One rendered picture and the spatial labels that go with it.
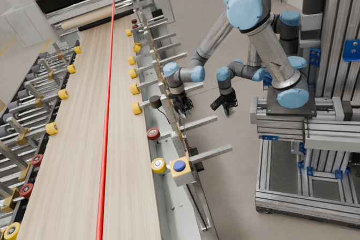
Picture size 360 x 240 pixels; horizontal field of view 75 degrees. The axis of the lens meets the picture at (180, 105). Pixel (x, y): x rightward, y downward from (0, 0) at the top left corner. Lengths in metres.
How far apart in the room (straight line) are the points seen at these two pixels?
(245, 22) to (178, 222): 1.08
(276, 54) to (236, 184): 1.46
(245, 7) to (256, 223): 1.61
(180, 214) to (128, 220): 0.36
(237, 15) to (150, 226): 0.93
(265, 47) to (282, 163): 1.29
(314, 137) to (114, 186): 1.03
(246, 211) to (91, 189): 1.22
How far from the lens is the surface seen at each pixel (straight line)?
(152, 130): 1.48
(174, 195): 1.52
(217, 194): 2.17
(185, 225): 1.43
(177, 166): 0.85
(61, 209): 1.46
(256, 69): 1.32
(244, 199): 2.13
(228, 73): 1.32
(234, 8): 0.86
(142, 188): 1.27
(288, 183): 1.97
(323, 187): 1.99
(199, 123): 1.49
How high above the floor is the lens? 1.91
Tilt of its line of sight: 39 degrees down
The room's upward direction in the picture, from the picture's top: 19 degrees counter-clockwise
